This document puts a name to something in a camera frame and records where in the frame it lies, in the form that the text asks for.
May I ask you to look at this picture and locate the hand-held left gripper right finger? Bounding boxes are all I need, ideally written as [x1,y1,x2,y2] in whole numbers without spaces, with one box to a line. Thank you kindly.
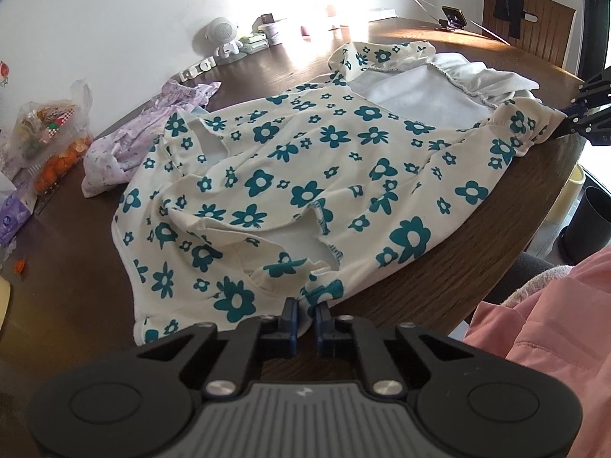
[312,302,478,399]

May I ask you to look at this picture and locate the cream bin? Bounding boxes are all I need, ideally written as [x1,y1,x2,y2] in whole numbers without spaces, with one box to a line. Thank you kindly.
[549,164,586,223]

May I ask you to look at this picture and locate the clear plastic bag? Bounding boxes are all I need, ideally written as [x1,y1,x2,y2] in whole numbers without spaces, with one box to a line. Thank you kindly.
[0,81,94,196]

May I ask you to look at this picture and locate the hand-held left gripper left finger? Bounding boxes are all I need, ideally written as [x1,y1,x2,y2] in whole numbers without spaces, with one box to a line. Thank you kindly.
[135,297,301,399]

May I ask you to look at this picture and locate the white power strip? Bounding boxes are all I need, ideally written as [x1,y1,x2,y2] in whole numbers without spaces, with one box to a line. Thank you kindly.
[179,55,218,82]

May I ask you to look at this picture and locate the black cloth on chair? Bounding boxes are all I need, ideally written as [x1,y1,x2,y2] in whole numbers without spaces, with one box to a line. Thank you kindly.
[494,0,527,40]

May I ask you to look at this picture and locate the pile of tangerines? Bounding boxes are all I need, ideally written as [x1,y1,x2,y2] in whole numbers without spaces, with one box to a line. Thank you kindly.
[31,136,94,192]

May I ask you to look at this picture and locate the purple floral garment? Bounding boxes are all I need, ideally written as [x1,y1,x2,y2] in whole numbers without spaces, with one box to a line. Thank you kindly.
[81,79,223,198]

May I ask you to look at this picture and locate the person's pink clothing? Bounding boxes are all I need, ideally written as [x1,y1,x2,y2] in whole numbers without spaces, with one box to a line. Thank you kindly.
[462,247,611,458]

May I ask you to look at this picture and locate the purple tissue pack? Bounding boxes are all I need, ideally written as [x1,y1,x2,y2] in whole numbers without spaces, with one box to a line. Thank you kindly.
[0,188,36,247]

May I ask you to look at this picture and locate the black round bin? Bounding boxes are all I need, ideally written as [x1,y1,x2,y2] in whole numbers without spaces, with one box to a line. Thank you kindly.
[562,185,611,266]

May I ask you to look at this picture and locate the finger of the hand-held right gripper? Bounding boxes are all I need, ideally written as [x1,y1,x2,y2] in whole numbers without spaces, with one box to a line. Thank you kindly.
[575,66,611,105]
[549,101,597,143]

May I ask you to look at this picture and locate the white robot-shaped speaker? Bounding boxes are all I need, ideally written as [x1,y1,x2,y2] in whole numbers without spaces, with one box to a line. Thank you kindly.
[203,16,239,63]

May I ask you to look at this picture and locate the white round jar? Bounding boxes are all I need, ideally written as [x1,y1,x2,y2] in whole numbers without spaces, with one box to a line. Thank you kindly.
[258,21,283,47]

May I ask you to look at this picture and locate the black window frame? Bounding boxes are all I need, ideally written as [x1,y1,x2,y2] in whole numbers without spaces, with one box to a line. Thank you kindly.
[575,0,611,82]

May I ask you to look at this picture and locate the white teal floral dress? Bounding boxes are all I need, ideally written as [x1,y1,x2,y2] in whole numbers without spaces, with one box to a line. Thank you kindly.
[112,40,571,347]

